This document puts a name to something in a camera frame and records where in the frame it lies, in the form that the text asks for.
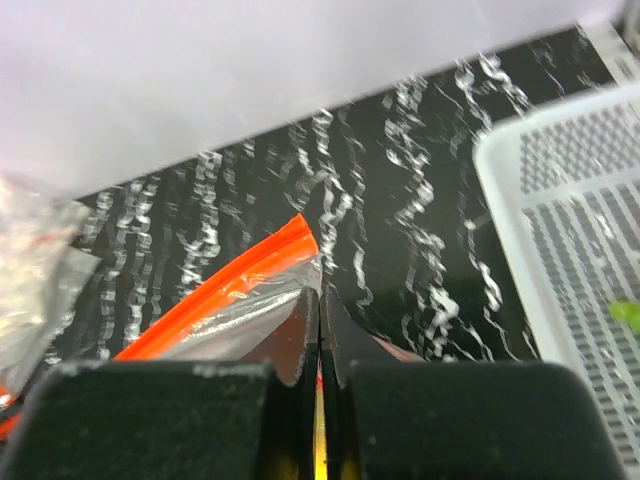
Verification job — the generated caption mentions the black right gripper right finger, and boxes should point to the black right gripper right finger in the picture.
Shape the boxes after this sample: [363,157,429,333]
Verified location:
[320,287,628,479]

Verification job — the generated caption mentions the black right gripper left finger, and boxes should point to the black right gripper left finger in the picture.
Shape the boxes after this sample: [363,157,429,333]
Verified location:
[1,289,319,479]

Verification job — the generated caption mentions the clear orange-zip bag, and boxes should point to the clear orange-zip bag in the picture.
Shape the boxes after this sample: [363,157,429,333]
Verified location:
[112,213,426,364]

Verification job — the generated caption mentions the pile of spare bags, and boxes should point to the pile of spare bags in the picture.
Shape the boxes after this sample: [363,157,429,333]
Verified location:
[1,175,99,442]

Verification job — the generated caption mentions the green grapes bunch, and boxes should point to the green grapes bunch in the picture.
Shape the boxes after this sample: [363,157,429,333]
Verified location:
[609,300,640,334]

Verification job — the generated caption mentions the white plastic basket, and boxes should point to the white plastic basket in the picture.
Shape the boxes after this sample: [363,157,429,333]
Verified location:
[473,83,639,475]

